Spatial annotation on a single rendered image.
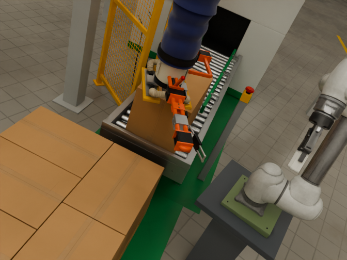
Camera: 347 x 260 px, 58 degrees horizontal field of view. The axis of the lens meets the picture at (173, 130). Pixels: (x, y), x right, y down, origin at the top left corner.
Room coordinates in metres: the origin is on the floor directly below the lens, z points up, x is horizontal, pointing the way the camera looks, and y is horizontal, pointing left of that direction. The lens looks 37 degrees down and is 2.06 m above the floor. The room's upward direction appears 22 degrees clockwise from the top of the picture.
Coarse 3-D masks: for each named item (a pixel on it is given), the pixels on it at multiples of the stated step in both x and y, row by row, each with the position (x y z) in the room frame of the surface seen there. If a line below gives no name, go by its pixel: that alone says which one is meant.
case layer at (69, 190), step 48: (0, 144) 1.21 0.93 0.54; (48, 144) 1.35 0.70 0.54; (96, 144) 1.51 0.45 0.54; (0, 192) 0.92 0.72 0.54; (48, 192) 1.03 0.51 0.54; (96, 192) 1.15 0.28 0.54; (144, 192) 1.28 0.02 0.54; (0, 240) 0.69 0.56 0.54; (48, 240) 0.78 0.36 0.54; (96, 240) 0.87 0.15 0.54
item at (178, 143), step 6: (174, 132) 1.10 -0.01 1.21; (180, 132) 1.09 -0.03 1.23; (186, 132) 1.11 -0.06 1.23; (174, 138) 1.09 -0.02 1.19; (180, 138) 1.05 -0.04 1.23; (186, 138) 1.07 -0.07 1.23; (180, 144) 1.03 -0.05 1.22; (186, 144) 1.04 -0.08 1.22; (192, 144) 1.05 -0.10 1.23; (180, 150) 1.03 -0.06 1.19
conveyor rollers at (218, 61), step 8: (200, 48) 3.76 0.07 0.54; (208, 48) 3.85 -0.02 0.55; (216, 56) 3.74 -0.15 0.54; (224, 56) 3.82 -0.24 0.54; (200, 64) 3.31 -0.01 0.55; (216, 64) 3.48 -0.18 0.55; (224, 64) 3.56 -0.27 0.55; (232, 64) 3.71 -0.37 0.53; (216, 72) 3.29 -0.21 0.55; (224, 80) 3.18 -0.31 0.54; (216, 88) 2.92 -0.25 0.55; (208, 104) 2.56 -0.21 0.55; (128, 112) 1.99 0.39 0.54; (208, 112) 2.46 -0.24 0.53; (200, 120) 2.28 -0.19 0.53; (192, 128) 2.11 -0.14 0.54; (200, 128) 2.19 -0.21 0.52; (192, 136) 2.01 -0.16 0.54; (176, 152) 1.75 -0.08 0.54
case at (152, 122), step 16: (192, 80) 2.12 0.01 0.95; (208, 80) 2.22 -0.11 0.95; (192, 96) 1.90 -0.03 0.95; (144, 112) 1.73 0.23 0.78; (160, 112) 1.72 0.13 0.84; (192, 112) 1.74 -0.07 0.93; (128, 128) 1.74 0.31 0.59; (144, 128) 1.73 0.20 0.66; (160, 128) 1.72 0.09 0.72; (160, 144) 1.71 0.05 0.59
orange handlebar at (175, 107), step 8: (208, 64) 1.89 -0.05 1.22; (192, 72) 1.72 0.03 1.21; (200, 72) 1.74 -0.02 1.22; (208, 72) 1.80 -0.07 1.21; (168, 80) 1.51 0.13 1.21; (176, 80) 1.54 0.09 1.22; (176, 104) 1.30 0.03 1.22; (176, 112) 1.24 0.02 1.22; (184, 112) 1.27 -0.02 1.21; (176, 128) 1.13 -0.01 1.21; (184, 128) 1.16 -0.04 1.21
